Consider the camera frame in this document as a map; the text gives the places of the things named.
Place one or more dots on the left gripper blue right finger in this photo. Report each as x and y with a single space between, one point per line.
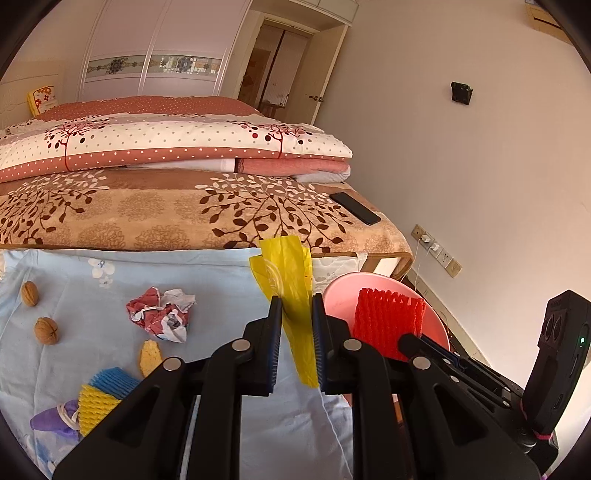
330 334

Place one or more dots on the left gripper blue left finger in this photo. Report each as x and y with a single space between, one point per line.
259 371

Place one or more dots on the yellow plastic strip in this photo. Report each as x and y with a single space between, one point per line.
283 269

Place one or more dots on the red white paper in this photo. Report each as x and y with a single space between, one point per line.
164 315

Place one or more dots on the yellow orange peel piece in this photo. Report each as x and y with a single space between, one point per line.
149 357

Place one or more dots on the purple cloth with white tie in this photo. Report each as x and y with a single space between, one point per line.
61 420

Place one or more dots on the pink plastic trash bucket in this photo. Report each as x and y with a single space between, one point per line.
342 294

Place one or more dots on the white mattress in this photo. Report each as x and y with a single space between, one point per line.
327 269

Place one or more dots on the brown leaf pattern blanket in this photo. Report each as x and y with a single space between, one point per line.
168 209

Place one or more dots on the black smartphone on bed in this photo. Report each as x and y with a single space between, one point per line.
356 208

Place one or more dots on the folded pink blanket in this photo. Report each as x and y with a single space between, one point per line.
291 167

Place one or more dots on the light blue floral cloth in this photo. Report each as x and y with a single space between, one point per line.
296 433

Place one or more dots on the lower walnut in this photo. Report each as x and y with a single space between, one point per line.
46 331

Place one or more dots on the walnut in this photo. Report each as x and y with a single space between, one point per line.
46 331
29 294

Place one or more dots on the upper walnut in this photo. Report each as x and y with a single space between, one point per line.
29 294

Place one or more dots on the folded dotted tree quilt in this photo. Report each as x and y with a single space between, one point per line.
209 133

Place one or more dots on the beige open door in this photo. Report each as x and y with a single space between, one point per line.
313 74

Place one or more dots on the white wardrobe with floral band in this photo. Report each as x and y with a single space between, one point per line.
160 48

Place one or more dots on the yellow floral pillow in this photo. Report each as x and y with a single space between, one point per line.
41 100

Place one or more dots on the beige headboard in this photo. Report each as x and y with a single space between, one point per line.
21 78

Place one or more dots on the wooden bed frame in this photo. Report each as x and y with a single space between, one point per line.
395 267

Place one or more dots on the wall power outlet strip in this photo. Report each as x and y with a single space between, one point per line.
437 251

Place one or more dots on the black wall mounted device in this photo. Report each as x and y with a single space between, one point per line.
461 93

